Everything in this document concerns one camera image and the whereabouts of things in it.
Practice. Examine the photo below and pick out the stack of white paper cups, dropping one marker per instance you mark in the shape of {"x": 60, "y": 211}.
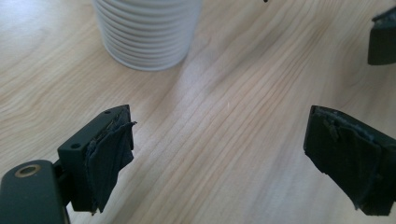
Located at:
{"x": 146, "y": 37}

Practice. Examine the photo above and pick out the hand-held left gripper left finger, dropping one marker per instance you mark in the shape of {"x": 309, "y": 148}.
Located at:
{"x": 93, "y": 155}

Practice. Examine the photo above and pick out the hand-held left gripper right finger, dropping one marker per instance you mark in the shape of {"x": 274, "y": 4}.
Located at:
{"x": 345, "y": 155}

